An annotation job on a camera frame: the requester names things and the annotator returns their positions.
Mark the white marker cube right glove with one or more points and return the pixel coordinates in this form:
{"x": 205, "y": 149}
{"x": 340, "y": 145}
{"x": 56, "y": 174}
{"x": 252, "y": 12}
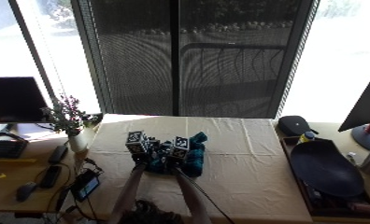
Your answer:
{"x": 180, "y": 146}

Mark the black computer monitor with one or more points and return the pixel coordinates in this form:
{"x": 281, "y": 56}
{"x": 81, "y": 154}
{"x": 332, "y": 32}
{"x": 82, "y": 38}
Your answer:
{"x": 12, "y": 99}

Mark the black keyboard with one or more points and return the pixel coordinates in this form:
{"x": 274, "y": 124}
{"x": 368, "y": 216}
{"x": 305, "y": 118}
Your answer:
{"x": 2, "y": 148}

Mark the person's right hand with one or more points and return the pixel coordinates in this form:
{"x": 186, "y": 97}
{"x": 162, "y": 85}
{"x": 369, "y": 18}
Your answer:
{"x": 173, "y": 162}

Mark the black zipped pouch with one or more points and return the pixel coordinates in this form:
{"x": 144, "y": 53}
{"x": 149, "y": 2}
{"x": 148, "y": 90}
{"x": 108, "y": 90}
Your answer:
{"x": 293, "y": 125}

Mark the purple flowering plant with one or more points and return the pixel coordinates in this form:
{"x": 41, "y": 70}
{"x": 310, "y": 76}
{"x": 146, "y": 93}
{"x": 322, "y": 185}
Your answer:
{"x": 66, "y": 115}

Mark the beige tablecloth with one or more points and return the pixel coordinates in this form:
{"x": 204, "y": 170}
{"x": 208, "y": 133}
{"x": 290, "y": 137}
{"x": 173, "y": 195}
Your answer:
{"x": 242, "y": 174}

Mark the teal knitted cloth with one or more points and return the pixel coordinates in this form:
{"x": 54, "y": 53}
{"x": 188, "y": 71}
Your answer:
{"x": 196, "y": 161}

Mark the yellow bottle with blue cap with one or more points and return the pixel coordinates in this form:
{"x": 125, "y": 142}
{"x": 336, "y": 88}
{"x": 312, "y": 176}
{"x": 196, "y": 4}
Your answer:
{"x": 305, "y": 137}

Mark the yellow pencil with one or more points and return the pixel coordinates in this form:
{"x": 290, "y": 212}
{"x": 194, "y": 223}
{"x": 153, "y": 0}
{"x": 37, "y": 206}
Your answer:
{"x": 17, "y": 160}

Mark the dark computer mouse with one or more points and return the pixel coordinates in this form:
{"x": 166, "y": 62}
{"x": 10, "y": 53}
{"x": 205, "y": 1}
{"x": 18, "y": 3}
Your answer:
{"x": 25, "y": 191}

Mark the black monitor on round stand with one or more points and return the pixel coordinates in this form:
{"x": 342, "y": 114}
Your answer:
{"x": 365, "y": 107}

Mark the small yellow paper scrap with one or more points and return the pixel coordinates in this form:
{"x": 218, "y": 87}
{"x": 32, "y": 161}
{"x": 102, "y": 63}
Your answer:
{"x": 1, "y": 176}

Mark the brown wooden tray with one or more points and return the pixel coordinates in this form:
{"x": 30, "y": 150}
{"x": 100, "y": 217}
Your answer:
{"x": 342, "y": 207}

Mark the white marker cube left glove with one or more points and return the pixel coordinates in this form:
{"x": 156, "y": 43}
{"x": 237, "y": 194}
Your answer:
{"x": 136, "y": 141}

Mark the dark mesh screen door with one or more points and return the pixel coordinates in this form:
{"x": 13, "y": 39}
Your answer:
{"x": 144, "y": 71}

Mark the smartphone with lit screen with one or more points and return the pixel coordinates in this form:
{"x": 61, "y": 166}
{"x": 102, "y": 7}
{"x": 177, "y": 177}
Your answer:
{"x": 85, "y": 185}

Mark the dark blue oval dish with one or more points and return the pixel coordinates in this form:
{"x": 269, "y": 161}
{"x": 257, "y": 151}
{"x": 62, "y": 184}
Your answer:
{"x": 325, "y": 170}

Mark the person's left hand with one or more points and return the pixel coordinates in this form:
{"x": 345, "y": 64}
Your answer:
{"x": 140, "y": 158}

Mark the black metal railing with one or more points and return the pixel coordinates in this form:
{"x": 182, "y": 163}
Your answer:
{"x": 234, "y": 62}

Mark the black remote control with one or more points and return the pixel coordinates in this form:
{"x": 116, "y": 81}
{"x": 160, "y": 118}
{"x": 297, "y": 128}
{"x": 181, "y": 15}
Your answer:
{"x": 57, "y": 154}

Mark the black phone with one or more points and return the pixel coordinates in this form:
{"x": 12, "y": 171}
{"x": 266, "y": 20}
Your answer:
{"x": 50, "y": 176}

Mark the white marker cube glove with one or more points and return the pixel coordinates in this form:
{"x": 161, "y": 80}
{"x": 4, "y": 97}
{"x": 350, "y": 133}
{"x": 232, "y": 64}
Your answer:
{"x": 180, "y": 146}
{"x": 136, "y": 141}

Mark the white vase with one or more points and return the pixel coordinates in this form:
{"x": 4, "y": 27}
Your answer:
{"x": 77, "y": 142}

